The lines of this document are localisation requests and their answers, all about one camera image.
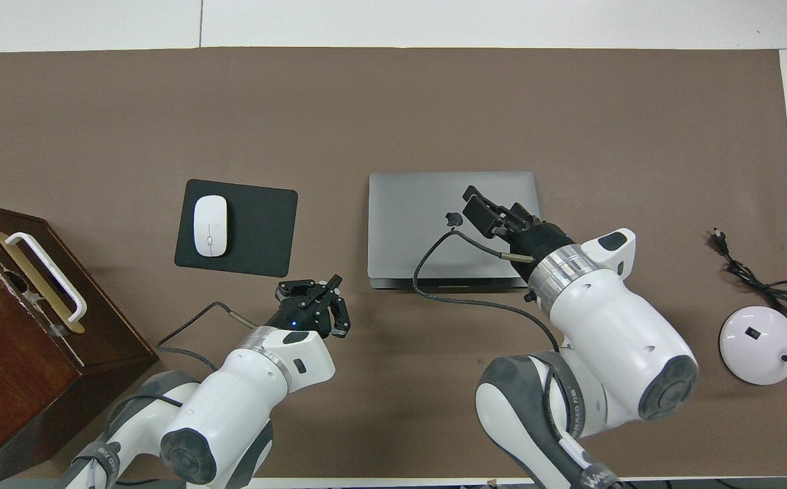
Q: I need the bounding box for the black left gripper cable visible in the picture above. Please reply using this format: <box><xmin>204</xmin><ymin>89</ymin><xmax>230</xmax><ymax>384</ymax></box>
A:
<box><xmin>155</xmin><ymin>301</ymin><xmax>259</xmax><ymax>362</ymax></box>

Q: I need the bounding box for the white box handle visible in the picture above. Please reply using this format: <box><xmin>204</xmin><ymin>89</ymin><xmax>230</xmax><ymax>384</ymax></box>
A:
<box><xmin>5</xmin><ymin>232</ymin><xmax>88</xmax><ymax>323</ymax></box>

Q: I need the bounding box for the white computer mouse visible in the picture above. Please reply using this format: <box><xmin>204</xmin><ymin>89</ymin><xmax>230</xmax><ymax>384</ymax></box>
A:
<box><xmin>194</xmin><ymin>195</ymin><xmax>229</xmax><ymax>257</ymax></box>

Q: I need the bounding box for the black lamp power cable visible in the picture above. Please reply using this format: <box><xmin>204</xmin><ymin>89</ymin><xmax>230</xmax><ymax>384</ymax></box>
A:
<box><xmin>711</xmin><ymin>228</ymin><xmax>787</xmax><ymax>315</ymax></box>

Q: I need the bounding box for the black mouse pad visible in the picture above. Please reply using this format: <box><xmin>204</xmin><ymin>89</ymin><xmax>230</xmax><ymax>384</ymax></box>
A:
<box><xmin>175</xmin><ymin>179</ymin><xmax>299</xmax><ymax>278</ymax></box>

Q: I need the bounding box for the white desk lamp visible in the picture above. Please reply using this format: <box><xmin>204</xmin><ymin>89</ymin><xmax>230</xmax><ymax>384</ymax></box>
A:
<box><xmin>719</xmin><ymin>255</ymin><xmax>787</xmax><ymax>386</ymax></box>

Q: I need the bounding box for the silver laptop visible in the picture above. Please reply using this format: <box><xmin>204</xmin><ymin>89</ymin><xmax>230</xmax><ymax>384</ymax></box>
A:
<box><xmin>367</xmin><ymin>171</ymin><xmax>542</xmax><ymax>291</ymax></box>

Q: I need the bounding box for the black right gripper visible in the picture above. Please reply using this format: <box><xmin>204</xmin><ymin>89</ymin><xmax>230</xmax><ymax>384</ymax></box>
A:
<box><xmin>462</xmin><ymin>184</ymin><xmax>574</xmax><ymax>276</ymax></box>

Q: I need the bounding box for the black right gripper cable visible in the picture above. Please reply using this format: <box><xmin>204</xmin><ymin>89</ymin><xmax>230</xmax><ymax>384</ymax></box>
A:
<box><xmin>412</xmin><ymin>229</ymin><xmax>565</xmax><ymax>355</ymax></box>

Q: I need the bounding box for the brown table mat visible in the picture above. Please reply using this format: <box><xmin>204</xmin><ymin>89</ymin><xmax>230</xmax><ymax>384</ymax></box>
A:
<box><xmin>0</xmin><ymin>47</ymin><xmax>787</xmax><ymax>480</ymax></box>

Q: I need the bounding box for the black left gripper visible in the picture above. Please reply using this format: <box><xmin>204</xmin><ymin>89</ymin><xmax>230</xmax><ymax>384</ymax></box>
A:
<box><xmin>267</xmin><ymin>274</ymin><xmax>352</xmax><ymax>339</ymax></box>

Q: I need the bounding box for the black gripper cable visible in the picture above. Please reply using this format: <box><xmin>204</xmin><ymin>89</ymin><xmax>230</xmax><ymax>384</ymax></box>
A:
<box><xmin>412</xmin><ymin>229</ymin><xmax>565</xmax><ymax>355</ymax></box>
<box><xmin>155</xmin><ymin>301</ymin><xmax>259</xmax><ymax>362</ymax></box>

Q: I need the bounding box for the dark brown wooden box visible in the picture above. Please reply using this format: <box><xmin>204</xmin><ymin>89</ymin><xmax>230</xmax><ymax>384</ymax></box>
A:
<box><xmin>0</xmin><ymin>198</ymin><xmax>160</xmax><ymax>487</ymax></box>

